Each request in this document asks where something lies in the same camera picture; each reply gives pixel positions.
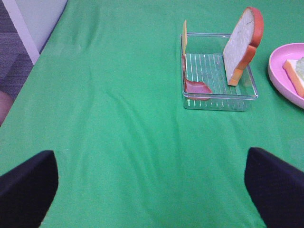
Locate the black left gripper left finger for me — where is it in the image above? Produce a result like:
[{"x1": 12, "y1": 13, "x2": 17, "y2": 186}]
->
[{"x1": 0, "y1": 151, "x2": 58, "y2": 228}]

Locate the pink round plate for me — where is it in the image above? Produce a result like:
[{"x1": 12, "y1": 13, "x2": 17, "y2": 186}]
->
[{"x1": 268, "y1": 43, "x2": 304, "y2": 109}]

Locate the clear left plastic tray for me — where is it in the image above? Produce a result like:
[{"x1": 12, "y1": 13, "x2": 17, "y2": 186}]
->
[{"x1": 180, "y1": 33, "x2": 258, "y2": 111}]

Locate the green lettuce leaf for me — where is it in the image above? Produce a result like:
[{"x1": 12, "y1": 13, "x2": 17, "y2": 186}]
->
[{"x1": 295, "y1": 57, "x2": 304, "y2": 80}]

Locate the yellow cheese slice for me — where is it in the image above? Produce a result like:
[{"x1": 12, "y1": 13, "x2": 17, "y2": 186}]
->
[{"x1": 182, "y1": 20, "x2": 188, "y2": 56}]

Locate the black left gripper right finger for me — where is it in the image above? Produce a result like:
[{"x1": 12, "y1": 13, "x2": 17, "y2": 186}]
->
[{"x1": 244, "y1": 147, "x2": 304, "y2": 228}]

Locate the tray bacon strip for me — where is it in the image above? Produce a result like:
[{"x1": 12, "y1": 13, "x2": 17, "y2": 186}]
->
[{"x1": 181, "y1": 55, "x2": 212, "y2": 100}]

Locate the green tablecloth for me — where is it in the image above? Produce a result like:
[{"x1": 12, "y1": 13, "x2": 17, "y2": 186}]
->
[{"x1": 0, "y1": 0, "x2": 304, "y2": 228}]

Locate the tray bread slice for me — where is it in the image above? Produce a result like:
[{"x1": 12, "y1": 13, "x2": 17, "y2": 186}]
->
[
  {"x1": 283, "y1": 59, "x2": 304, "y2": 97},
  {"x1": 223, "y1": 7, "x2": 264, "y2": 86}
]

